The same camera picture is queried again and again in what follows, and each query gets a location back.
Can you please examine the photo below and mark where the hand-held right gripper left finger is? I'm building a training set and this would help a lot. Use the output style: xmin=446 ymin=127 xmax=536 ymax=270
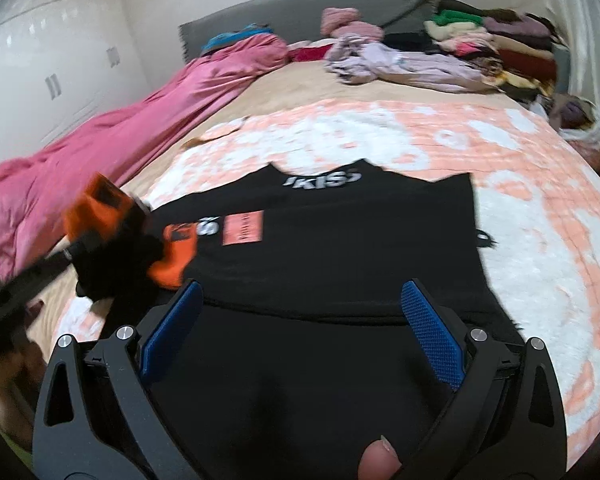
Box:
xmin=31 ymin=280 xmax=204 ymax=480

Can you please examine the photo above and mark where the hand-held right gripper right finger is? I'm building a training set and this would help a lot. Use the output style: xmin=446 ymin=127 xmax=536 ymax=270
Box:
xmin=400 ymin=279 xmax=568 ymax=480

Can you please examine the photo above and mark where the black t-shirt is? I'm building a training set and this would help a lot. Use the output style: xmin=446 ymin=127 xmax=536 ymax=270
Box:
xmin=75 ymin=159 xmax=526 ymax=480

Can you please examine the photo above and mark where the person's left forearm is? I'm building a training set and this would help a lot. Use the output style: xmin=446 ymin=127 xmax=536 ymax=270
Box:
xmin=0 ymin=350 xmax=36 ymax=466

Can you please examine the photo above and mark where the plastic bag of clothes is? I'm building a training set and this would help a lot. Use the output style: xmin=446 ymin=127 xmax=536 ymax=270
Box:
xmin=530 ymin=92 xmax=600 ymax=161

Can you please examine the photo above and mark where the stack of folded clothes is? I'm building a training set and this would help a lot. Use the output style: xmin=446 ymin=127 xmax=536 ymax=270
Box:
xmin=422 ymin=0 xmax=561 ymax=103

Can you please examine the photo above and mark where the person's right hand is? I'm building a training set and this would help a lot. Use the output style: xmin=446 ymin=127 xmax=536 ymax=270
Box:
xmin=357 ymin=437 xmax=402 ymax=480

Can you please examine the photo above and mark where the pink duvet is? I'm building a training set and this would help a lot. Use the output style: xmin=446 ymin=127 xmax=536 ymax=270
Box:
xmin=0 ymin=35 xmax=290 ymax=281

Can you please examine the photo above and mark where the orange white checked blanket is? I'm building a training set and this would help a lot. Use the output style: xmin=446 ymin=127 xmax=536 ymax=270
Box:
xmin=60 ymin=99 xmax=600 ymax=471

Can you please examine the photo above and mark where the white wardrobe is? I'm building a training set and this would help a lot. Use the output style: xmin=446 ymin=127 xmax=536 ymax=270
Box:
xmin=0 ymin=0 xmax=131 ymax=161

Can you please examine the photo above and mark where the blue cloth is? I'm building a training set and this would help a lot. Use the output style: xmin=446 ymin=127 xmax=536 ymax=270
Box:
xmin=201 ymin=22 xmax=273 ymax=53

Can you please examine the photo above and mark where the beige bed sheet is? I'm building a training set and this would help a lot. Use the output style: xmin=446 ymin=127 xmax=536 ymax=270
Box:
xmin=27 ymin=57 xmax=531 ymax=361

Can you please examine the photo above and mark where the red cloth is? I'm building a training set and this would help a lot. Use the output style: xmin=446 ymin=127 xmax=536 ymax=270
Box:
xmin=287 ymin=44 xmax=333 ymax=63

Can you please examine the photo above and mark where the lilac crumpled garment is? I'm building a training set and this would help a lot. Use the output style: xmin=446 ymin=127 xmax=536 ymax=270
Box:
xmin=324 ymin=34 xmax=498 ymax=93

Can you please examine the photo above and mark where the grey headboard cover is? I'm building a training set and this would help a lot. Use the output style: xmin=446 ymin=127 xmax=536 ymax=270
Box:
xmin=178 ymin=0 xmax=438 ymax=63

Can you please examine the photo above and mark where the black garment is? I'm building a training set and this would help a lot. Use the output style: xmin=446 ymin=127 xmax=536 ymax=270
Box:
xmin=382 ymin=32 xmax=441 ymax=54

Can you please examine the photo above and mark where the grey cushion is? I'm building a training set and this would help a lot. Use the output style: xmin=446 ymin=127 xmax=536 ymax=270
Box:
xmin=552 ymin=42 xmax=572 ymax=96

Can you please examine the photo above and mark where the pink fluffy cloth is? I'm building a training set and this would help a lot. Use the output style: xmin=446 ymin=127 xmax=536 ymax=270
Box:
xmin=321 ymin=6 xmax=385 ymax=41

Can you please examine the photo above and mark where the white satin curtain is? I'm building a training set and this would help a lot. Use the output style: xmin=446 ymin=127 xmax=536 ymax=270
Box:
xmin=545 ymin=0 xmax=600 ymax=176

